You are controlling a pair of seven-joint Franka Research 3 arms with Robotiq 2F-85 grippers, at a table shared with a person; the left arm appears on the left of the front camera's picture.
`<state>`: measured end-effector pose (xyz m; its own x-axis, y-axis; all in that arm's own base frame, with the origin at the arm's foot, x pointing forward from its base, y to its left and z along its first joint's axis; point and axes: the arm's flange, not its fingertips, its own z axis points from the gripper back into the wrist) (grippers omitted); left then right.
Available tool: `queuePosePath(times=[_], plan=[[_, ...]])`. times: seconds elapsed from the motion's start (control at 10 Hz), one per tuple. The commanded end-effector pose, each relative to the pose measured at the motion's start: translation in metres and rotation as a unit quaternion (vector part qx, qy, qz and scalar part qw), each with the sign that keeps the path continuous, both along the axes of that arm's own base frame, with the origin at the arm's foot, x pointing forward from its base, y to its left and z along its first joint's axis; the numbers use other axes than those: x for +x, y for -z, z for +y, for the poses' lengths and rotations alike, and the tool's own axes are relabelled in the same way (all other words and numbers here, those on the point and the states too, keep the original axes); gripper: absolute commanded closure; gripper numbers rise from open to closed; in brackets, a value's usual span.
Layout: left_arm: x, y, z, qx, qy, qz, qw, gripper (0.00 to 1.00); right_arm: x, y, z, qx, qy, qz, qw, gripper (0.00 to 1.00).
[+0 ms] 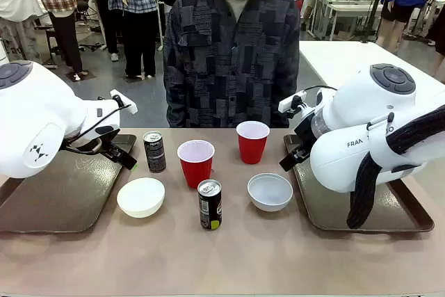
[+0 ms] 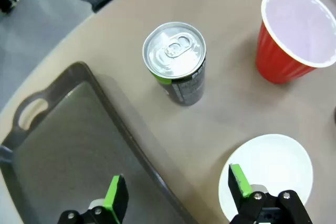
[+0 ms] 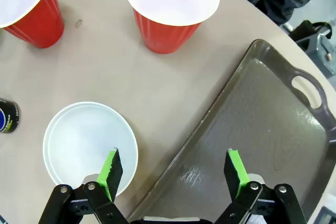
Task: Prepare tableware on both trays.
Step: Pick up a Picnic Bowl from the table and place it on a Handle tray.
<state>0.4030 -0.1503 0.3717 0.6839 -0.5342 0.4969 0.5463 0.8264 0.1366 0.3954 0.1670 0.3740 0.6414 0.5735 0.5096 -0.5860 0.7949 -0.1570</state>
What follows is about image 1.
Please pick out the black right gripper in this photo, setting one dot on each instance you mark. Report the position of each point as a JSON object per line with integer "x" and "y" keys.
{"x": 304, "y": 133}

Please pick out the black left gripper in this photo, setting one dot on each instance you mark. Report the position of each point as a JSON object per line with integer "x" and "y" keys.
{"x": 111, "y": 149}

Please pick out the black drink can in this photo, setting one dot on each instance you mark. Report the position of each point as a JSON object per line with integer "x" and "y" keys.
{"x": 154, "y": 154}

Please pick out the grey white bowl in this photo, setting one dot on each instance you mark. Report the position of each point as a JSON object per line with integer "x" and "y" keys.
{"x": 270, "y": 194}

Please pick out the cream white bowl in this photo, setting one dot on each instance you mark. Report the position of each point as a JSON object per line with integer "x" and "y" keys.
{"x": 140, "y": 198}

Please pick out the red plastic cup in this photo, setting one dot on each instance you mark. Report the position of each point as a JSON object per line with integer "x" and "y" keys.
{"x": 252, "y": 147}
{"x": 195, "y": 168}

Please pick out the black can with lime mark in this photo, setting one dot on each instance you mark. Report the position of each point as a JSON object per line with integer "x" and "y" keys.
{"x": 209, "y": 206}

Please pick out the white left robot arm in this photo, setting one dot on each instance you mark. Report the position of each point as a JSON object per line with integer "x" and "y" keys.
{"x": 34, "y": 119}

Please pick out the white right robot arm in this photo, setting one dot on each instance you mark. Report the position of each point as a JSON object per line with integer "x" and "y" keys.
{"x": 347, "y": 144}

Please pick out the brown plastic tray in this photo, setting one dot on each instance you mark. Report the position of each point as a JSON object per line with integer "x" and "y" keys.
{"x": 62, "y": 189}
{"x": 330, "y": 206}

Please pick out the large white table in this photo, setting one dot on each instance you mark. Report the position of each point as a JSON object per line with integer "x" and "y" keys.
{"x": 333, "y": 60}

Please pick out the person in dark patchwork shirt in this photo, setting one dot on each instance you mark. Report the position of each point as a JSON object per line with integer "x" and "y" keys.
{"x": 229, "y": 67}

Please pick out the black stool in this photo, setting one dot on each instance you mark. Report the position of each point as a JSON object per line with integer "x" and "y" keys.
{"x": 87, "y": 46}

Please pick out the white background desk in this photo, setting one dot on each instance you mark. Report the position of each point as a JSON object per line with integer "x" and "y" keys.
{"x": 347, "y": 8}

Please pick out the black vertical pole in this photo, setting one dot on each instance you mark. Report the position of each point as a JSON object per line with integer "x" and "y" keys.
{"x": 373, "y": 1}

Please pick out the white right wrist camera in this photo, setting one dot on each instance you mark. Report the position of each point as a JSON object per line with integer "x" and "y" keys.
{"x": 290, "y": 102}

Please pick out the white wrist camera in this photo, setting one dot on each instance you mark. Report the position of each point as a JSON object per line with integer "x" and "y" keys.
{"x": 290, "y": 102}
{"x": 121, "y": 100}

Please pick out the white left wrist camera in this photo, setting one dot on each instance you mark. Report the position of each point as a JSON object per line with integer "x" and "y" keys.
{"x": 121, "y": 100}

